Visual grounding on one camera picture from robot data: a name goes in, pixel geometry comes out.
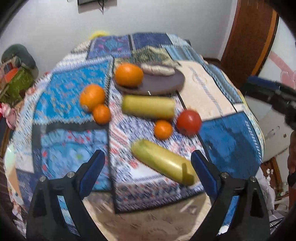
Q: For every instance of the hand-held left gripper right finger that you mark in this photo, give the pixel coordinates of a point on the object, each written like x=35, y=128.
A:
x=203, y=170

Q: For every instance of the green fabric bag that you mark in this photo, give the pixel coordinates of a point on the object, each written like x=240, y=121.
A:
x=16, y=83

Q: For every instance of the white sliding door with hearts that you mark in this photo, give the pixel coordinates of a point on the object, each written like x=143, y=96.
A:
x=277, y=60

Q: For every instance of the red tomato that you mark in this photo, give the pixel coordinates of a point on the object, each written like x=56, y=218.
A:
x=189, y=122

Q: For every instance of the pink bunny toy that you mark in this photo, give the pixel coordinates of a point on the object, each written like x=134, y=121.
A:
x=5, y=114

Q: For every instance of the brown round plate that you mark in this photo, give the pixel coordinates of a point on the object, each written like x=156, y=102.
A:
x=161, y=83

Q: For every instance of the grey shark plush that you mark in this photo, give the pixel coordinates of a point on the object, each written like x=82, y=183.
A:
x=23, y=54

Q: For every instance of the small orange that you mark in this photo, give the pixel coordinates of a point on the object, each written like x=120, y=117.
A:
x=101, y=114
x=163, y=129

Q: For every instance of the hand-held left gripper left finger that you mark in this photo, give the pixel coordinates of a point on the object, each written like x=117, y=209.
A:
x=93, y=170

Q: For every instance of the blue patchwork blanket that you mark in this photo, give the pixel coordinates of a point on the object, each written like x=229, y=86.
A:
x=69, y=129

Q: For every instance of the large orange with sticker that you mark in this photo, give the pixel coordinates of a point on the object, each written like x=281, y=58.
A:
x=92, y=96

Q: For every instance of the brown wooden door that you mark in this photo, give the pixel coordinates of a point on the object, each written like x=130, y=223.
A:
x=249, y=34

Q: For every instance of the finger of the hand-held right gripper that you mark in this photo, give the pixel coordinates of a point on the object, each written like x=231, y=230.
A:
x=263, y=84

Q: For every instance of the beige ginger root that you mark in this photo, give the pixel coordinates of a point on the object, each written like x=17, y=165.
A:
x=157, y=69

